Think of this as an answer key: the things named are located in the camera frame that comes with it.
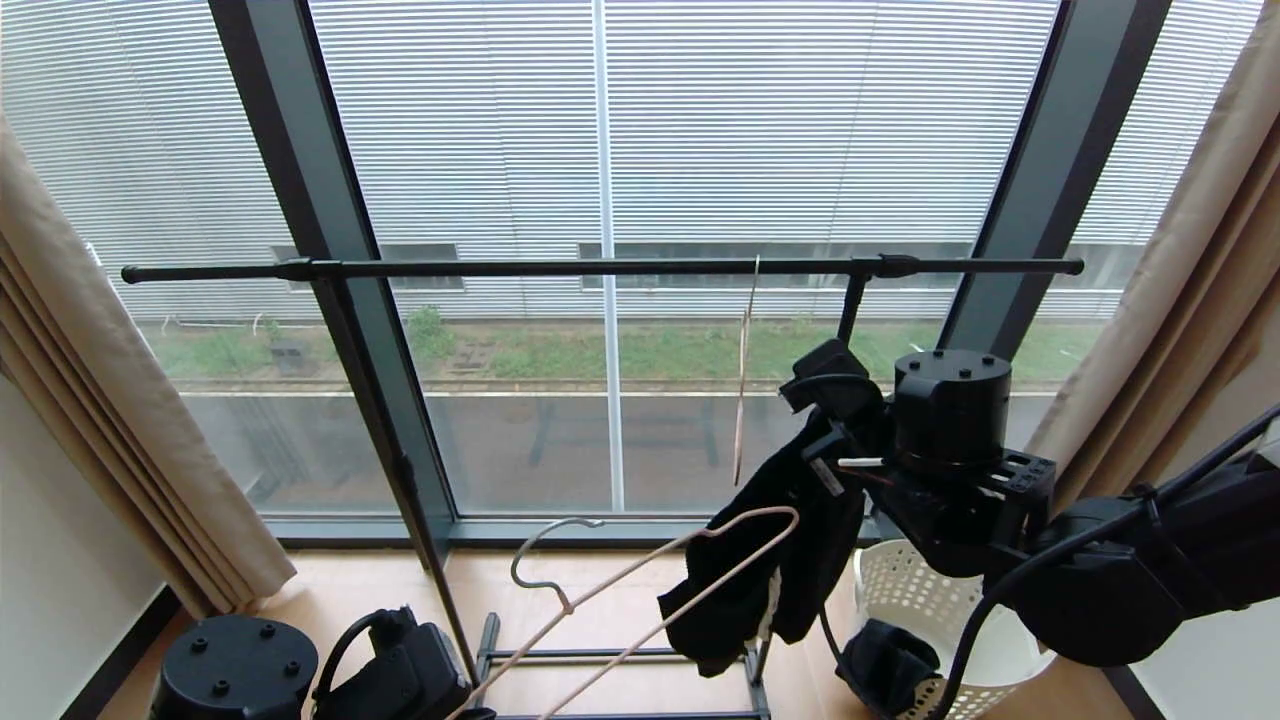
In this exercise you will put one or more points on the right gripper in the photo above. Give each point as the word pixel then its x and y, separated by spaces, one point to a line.
pixel 850 465

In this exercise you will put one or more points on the black shorts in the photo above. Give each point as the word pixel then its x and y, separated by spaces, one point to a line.
pixel 790 540

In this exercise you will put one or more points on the pink clothes hanger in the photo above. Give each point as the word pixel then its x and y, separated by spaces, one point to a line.
pixel 566 603
pixel 741 400

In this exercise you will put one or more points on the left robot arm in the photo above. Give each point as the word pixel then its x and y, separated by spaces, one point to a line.
pixel 235 670

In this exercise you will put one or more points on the white laundry basket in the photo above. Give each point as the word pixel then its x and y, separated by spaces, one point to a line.
pixel 910 590

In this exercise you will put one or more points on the heap of clothes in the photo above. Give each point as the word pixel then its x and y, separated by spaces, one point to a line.
pixel 890 665

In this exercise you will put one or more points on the black clothes rack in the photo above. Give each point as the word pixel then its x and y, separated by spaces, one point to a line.
pixel 600 267

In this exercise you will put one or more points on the window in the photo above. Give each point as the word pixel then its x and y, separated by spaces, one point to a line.
pixel 800 120

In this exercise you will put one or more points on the beige curtain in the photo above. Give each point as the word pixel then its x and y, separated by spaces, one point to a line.
pixel 100 400
pixel 1180 300

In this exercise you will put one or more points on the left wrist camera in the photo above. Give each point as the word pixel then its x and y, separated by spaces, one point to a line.
pixel 410 670

